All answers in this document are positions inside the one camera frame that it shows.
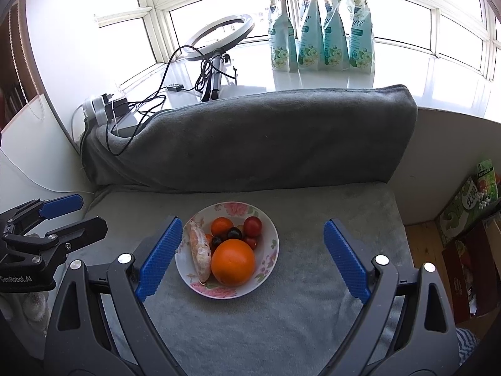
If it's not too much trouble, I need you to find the person's left hand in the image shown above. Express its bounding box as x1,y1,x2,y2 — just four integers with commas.
18,292,49,322

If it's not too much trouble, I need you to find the red tomato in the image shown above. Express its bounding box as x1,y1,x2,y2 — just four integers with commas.
243,216,263,237

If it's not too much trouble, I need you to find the dark grey cushion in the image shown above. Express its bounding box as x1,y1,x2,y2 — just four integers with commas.
80,84,419,193

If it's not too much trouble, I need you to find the thin white cable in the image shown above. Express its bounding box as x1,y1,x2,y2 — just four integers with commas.
0,151,95,196

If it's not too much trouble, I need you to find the white power strip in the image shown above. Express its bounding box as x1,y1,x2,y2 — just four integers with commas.
82,93,118,126

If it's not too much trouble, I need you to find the floral teal refill pouch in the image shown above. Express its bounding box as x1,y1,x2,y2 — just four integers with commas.
320,0,350,72
267,0,298,73
292,0,325,72
346,0,375,75

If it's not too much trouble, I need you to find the green snack bag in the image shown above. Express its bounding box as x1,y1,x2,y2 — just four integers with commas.
475,159,501,208

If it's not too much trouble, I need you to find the brown window blind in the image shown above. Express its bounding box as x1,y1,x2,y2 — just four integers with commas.
0,0,36,126

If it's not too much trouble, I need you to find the blue striped cloth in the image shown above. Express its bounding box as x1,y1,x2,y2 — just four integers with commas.
456,327,486,369

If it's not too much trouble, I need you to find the light grey blanket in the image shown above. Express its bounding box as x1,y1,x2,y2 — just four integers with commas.
43,180,411,376

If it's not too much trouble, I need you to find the large orange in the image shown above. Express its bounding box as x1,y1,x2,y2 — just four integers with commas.
211,239,256,286

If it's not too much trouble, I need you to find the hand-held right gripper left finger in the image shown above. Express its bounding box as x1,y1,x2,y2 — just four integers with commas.
44,215,186,376

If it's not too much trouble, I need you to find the folded tripod stand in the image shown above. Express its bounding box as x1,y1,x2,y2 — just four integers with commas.
201,53,230,102

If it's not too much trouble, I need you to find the brown cardboard box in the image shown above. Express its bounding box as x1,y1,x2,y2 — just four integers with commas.
442,219,501,318

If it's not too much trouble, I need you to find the green printed carton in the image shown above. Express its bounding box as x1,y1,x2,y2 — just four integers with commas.
435,176,501,245

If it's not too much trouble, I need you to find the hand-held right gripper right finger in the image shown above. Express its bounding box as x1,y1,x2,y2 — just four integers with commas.
318,219,460,376

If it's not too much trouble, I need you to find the black power cable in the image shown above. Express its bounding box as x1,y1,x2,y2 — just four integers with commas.
107,45,239,157

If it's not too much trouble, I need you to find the small mandarin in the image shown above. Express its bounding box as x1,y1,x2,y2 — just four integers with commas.
211,217,234,236

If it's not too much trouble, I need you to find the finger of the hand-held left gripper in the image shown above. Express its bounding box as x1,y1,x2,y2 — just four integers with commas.
0,215,109,279
0,194,85,230

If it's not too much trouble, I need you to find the white ring light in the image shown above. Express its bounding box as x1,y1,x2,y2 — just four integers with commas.
183,12,256,62

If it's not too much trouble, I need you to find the floral white plate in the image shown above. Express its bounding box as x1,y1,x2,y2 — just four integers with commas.
175,201,280,298

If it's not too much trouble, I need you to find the peeled pomelo segment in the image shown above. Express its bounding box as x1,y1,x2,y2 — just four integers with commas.
189,220,212,283

